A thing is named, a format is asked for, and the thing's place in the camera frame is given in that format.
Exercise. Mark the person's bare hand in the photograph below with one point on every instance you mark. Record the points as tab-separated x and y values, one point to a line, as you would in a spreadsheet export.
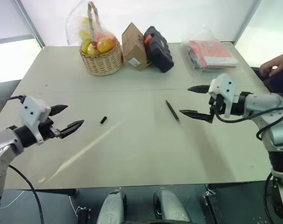
270	66

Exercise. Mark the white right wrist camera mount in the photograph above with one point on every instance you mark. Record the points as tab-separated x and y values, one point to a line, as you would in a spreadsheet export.
222	87

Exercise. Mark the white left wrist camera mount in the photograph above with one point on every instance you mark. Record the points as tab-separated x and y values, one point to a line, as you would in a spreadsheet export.
32	109

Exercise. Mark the silver rounded robot shell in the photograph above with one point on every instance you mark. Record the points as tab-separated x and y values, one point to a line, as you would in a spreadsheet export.
171	207
111	207

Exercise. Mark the black plastic tool case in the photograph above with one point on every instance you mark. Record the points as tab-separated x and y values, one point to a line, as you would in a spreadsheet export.
158	50

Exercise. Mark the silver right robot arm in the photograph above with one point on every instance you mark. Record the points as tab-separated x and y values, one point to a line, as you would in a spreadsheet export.
271	105

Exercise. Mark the clear plastic bag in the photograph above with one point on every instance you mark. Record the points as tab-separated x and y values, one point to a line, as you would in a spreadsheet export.
190	63

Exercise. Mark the red folded cloth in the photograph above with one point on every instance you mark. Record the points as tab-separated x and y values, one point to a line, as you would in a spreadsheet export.
211	52

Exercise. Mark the black metal bracket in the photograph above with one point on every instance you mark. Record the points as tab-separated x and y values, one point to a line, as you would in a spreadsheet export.
83	215

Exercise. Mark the large yellow fruit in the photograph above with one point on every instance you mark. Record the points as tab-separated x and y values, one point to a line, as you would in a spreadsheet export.
84	29

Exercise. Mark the black pen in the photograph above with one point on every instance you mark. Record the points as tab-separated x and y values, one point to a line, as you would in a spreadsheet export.
172	110

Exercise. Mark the brown cardboard box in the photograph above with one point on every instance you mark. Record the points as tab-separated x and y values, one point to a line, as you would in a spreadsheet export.
133	49

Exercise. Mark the small yellow fruit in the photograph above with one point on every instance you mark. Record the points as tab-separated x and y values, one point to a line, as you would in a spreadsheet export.
90	49

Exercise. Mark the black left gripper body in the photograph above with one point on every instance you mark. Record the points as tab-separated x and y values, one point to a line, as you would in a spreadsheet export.
46	130

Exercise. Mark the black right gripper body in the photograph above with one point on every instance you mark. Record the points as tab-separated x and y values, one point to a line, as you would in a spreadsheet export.
217	105

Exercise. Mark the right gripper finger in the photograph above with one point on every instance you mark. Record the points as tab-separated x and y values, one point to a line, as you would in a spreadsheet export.
197	114
198	88

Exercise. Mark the person's dark clothing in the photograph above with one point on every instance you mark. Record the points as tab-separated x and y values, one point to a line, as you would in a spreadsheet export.
281	81

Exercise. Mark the yellow orange fruit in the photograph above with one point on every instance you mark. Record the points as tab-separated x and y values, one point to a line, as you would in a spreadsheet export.
106	45

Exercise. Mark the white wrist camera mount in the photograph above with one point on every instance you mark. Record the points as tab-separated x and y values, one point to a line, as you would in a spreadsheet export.
222	87
32	109

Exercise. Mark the black pen cap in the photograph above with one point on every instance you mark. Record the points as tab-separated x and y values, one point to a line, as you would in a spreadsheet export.
104	119

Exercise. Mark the dark window frame post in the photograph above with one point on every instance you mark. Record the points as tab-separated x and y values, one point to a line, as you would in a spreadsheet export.
247	21
30	21

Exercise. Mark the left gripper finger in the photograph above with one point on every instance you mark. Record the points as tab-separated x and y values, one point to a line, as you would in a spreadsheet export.
58	109
71	128

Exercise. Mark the black table frame leg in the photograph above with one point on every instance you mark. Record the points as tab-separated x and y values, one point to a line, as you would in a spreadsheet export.
212	207

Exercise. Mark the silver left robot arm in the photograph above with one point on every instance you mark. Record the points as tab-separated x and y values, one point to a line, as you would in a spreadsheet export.
1	144

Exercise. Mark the red fruit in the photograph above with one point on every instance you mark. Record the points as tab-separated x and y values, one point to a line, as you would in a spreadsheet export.
104	35

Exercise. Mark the clear plastic basket wrap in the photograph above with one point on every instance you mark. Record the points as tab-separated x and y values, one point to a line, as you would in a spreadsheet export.
73	21

